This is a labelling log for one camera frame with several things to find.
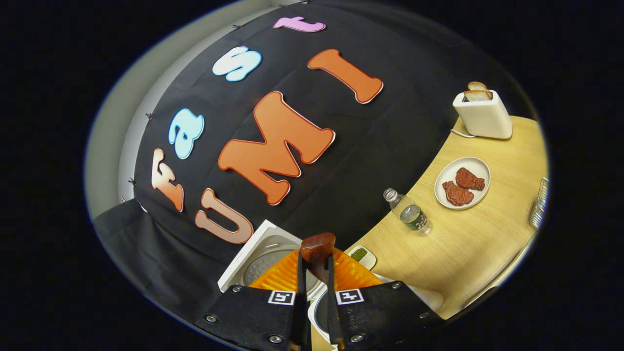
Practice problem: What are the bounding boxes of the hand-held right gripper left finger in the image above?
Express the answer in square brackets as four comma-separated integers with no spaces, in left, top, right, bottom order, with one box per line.
[195,249,309,351]

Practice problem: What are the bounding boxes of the round white plate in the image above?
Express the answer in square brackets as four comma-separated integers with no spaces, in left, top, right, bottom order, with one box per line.
[434,156,491,210]

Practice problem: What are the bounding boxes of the red meat piece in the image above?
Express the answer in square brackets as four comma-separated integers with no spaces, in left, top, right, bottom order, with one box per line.
[455,167,486,191]
[442,181,474,206]

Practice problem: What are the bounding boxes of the white toaster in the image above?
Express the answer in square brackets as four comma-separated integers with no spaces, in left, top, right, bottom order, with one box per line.
[452,89,513,139]

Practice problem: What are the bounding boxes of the white rice cooker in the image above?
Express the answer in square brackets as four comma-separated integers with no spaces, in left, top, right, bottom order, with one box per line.
[217,219,444,347]

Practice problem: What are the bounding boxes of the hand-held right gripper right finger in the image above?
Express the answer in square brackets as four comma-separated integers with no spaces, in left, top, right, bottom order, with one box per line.
[326,249,442,351]

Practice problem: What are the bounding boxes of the brown wooden spoon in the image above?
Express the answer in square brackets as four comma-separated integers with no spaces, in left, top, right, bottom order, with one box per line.
[300,233,337,286]

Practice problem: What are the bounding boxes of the small white dish green contents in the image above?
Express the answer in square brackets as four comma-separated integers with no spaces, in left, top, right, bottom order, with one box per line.
[347,245,377,271]

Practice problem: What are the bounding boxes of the clear plastic water bottle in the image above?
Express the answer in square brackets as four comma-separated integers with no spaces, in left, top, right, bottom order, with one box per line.
[383,188,433,237]

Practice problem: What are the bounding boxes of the black backdrop cloth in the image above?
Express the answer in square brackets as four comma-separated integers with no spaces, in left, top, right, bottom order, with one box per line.
[93,0,537,332]

